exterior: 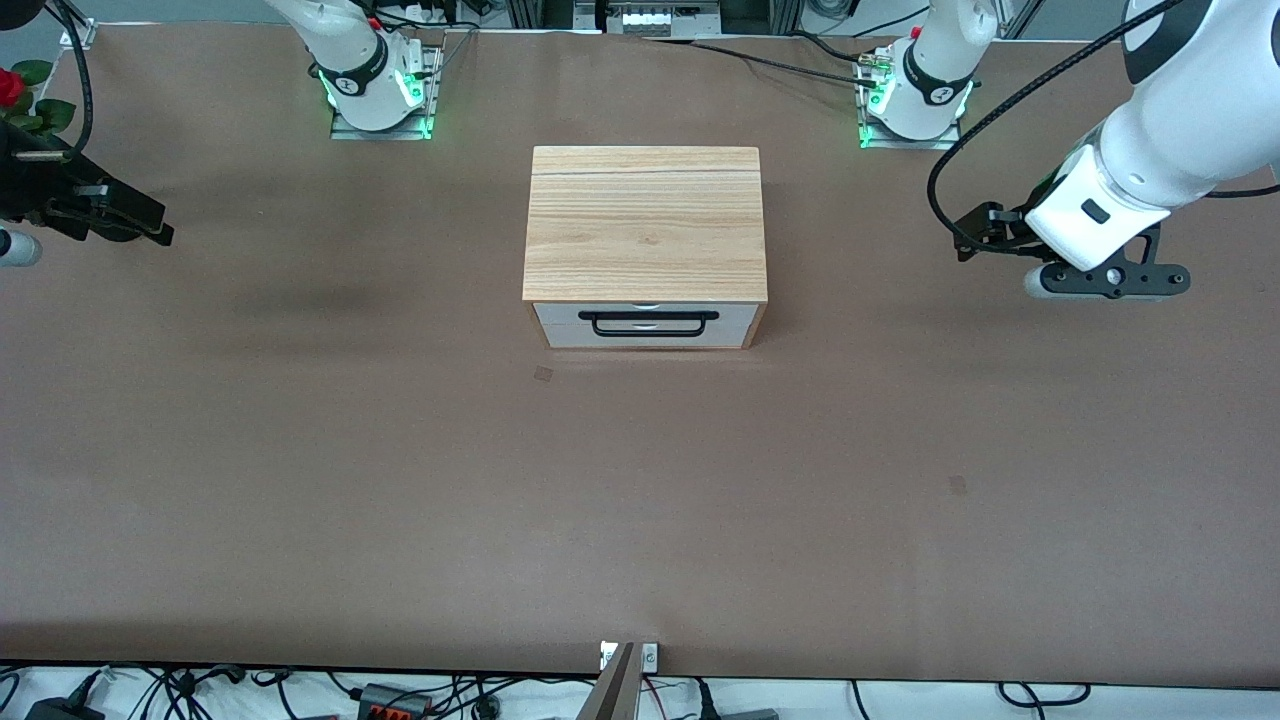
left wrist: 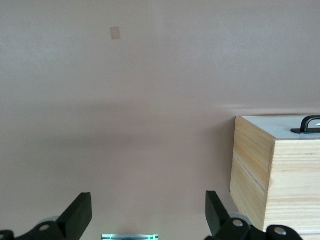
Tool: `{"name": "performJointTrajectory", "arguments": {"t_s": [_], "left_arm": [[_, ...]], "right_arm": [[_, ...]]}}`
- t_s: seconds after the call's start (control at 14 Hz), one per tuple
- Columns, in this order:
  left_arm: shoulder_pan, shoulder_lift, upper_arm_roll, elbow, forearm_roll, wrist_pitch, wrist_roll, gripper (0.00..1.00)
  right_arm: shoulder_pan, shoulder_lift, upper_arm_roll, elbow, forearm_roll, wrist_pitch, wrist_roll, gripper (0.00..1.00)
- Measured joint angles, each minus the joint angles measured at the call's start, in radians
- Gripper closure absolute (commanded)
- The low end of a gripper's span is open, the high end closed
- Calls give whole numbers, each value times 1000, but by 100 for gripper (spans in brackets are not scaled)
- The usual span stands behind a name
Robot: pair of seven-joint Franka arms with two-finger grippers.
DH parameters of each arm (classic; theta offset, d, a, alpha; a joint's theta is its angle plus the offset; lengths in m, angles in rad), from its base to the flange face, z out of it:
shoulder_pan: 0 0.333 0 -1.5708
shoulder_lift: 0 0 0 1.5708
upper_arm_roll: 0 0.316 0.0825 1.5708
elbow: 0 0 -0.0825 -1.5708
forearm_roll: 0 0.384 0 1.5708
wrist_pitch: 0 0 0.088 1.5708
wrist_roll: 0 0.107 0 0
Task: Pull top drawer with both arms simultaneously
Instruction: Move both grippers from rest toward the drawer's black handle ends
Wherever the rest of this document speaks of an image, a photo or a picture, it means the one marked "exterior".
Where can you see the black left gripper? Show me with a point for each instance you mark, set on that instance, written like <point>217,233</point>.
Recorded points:
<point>1008,234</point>

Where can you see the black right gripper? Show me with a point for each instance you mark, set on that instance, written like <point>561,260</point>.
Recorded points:
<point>40,190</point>

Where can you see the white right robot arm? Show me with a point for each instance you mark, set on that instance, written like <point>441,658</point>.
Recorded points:
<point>360,60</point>

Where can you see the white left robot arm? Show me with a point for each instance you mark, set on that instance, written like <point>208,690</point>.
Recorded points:
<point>1185,110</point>

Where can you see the wooden drawer cabinet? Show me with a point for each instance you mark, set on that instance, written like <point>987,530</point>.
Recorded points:
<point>645,225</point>

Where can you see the red rose with leaves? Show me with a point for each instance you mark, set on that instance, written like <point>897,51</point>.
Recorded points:
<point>10,88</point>

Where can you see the aluminium corner profile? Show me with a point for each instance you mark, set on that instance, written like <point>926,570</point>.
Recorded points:
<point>78,30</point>

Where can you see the white terminal block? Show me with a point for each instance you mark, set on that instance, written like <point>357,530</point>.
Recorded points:
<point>648,18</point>

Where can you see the black power adapter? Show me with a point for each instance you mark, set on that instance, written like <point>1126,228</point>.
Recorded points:
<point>62,711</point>

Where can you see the grey floor box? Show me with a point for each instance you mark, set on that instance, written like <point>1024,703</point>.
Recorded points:
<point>748,714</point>

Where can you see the black box with orange connectors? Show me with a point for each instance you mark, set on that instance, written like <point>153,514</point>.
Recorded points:
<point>393,702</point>

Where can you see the aluminium frame profile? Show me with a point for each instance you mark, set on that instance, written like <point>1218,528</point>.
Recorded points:
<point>540,12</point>

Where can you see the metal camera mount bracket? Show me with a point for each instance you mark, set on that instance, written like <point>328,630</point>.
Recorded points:
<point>650,657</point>

